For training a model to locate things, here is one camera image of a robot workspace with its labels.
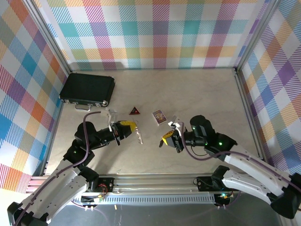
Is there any clear plastic strip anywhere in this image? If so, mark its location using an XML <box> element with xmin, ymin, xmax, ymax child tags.
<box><xmin>134</xmin><ymin>126</ymin><xmax>145</xmax><ymax>145</ymax></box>

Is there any small picture card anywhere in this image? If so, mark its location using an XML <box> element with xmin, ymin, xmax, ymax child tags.
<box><xmin>151</xmin><ymin>109</ymin><xmax>168</xmax><ymax>126</ymax></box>

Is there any thin black cable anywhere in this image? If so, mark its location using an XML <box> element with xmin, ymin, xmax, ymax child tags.
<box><xmin>191</xmin><ymin>145</ymin><xmax>209</xmax><ymax>156</ymax></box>

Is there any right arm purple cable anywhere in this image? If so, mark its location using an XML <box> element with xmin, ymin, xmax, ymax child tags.
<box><xmin>178</xmin><ymin>122</ymin><xmax>301</xmax><ymax>189</ymax></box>

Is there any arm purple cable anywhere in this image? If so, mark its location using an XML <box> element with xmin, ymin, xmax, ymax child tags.
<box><xmin>178</xmin><ymin>122</ymin><xmax>301</xmax><ymax>189</ymax></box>
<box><xmin>13</xmin><ymin>111</ymin><xmax>105</xmax><ymax>226</ymax></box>

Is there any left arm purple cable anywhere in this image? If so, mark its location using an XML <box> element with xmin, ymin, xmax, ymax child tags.
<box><xmin>13</xmin><ymin>111</ymin><xmax>105</xmax><ymax>226</ymax></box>

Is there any aluminium table edge rail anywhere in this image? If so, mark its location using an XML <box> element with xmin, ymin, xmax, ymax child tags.
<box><xmin>25</xmin><ymin>103</ymin><xmax>65</xmax><ymax>194</ymax></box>
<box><xmin>234</xmin><ymin>67</ymin><xmax>268</xmax><ymax>163</ymax></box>

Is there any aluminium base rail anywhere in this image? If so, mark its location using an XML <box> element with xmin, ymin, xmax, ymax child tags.
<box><xmin>97</xmin><ymin>173</ymin><xmax>220</xmax><ymax>196</ymax></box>

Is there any black case with metal handle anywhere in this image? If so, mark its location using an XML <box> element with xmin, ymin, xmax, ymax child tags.
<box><xmin>59</xmin><ymin>72</ymin><xmax>116</xmax><ymax>113</ymax></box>

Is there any slotted grey cable duct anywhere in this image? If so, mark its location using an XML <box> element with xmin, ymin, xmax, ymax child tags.
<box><xmin>80</xmin><ymin>193</ymin><xmax>217</xmax><ymax>206</ymax></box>

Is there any grey metal base plate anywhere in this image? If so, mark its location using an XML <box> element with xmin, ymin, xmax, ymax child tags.
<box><xmin>56</xmin><ymin>204</ymin><xmax>283</xmax><ymax>226</ymax></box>

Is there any aluminium frame post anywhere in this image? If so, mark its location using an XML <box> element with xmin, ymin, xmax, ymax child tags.
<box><xmin>24</xmin><ymin>0</ymin><xmax>72</xmax><ymax>74</ymax></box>
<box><xmin>235</xmin><ymin>0</ymin><xmax>283</xmax><ymax>73</ymax></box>

